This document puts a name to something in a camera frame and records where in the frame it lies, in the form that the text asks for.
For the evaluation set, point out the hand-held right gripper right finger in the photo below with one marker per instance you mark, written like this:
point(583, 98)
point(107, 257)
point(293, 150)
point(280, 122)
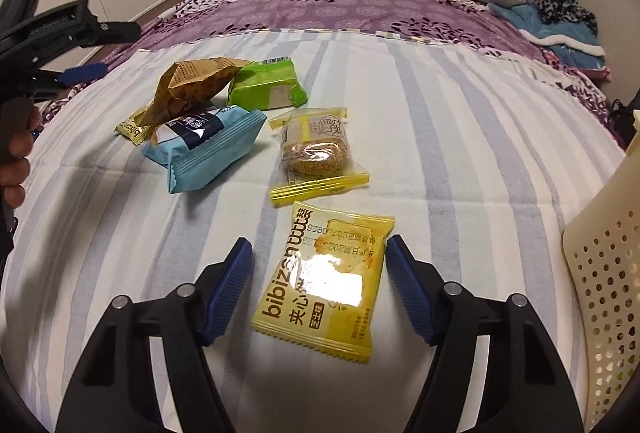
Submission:
point(410, 293)

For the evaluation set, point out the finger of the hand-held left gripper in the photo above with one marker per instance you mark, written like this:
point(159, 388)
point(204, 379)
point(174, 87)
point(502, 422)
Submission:
point(120, 30)
point(82, 73)

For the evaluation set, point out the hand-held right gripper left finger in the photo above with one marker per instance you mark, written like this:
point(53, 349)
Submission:
point(230, 293)

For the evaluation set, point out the brown snack packet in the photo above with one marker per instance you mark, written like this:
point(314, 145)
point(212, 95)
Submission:
point(195, 80)

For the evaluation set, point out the light blue snack packet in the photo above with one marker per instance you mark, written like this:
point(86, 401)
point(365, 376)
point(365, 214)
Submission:
point(210, 153)

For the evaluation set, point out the small green snack packet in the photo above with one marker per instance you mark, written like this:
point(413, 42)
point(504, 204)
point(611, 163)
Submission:
point(260, 83)

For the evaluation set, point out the clear yellow-edged cake packet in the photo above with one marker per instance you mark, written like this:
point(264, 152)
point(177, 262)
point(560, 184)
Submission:
point(315, 153)

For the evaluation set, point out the cream perforated plastic basket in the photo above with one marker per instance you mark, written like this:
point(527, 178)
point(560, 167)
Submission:
point(610, 288)

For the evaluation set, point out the person's left hand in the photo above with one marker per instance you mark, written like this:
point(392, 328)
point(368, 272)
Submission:
point(15, 170)

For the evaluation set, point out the striped bed sheet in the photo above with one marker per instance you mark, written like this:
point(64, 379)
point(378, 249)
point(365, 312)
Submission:
point(450, 163)

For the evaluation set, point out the purple floral blanket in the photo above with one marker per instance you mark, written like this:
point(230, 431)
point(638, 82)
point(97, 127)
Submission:
point(350, 8)

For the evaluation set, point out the black handbag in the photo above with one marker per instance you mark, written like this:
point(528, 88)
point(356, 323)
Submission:
point(622, 120)

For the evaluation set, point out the blue fleece garment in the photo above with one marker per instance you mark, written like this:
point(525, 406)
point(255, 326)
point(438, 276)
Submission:
point(530, 25)

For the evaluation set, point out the leopard print cloth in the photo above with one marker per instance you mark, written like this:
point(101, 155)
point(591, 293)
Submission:
point(565, 8)

